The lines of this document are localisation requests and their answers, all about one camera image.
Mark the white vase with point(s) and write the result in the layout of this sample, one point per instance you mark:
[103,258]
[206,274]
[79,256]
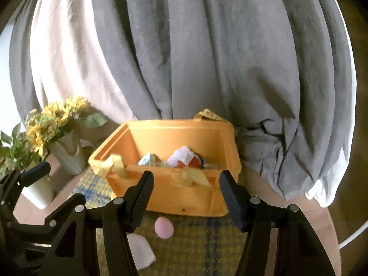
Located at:
[40,192]

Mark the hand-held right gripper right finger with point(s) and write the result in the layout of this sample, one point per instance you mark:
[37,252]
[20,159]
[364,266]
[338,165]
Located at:
[231,189]

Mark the green leafy plant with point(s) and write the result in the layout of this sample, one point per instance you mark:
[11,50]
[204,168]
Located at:
[15,152]

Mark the yellow green plaid mat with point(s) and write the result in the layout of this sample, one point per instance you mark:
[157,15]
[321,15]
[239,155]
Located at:
[201,244]

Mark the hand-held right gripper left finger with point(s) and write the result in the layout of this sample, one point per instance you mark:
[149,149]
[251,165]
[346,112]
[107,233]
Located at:
[142,189]

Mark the white curtain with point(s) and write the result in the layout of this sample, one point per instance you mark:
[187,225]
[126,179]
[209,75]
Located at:
[327,195]

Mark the white cloth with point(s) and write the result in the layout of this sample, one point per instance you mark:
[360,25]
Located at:
[141,250]

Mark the grey green vase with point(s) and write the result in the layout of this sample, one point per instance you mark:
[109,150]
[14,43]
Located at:
[69,155]

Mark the grey curtain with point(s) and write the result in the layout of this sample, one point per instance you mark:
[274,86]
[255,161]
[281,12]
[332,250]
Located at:
[230,77]
[20,77]

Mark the sunflower bouquet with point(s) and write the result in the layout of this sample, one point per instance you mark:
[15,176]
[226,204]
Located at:
[54,120]

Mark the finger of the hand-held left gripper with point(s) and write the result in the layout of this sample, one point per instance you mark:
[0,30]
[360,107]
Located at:
[37,172]
[51,220]

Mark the black mouse plush toy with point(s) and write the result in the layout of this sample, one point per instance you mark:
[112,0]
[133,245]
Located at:
[184,156]

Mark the pale pink curtain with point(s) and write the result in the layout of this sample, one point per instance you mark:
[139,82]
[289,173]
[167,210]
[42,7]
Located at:
[77,49]

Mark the pale pink egg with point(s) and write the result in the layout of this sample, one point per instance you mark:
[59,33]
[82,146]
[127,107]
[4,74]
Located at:
[164,227]

